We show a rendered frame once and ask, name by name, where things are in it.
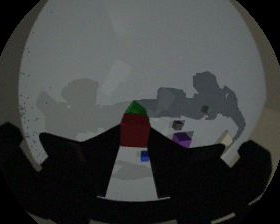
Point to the small blue block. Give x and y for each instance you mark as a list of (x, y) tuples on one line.
[(144, 156)]

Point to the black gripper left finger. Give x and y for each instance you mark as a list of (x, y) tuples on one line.
[(96, 156)]

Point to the purple cube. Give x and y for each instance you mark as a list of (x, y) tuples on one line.
[(182, 138)]

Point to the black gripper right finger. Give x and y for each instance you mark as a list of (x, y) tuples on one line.
[(170, 161)]

